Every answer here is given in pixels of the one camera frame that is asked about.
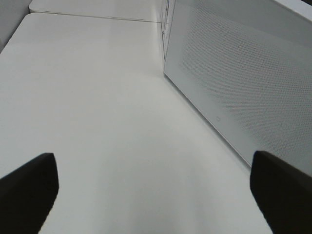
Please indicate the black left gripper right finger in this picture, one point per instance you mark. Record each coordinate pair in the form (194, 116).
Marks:
(282, 193)

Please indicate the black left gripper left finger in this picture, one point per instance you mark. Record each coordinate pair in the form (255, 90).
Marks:
(27, 195)

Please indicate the white microwave door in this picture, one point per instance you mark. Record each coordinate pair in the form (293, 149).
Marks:
(246, 65)

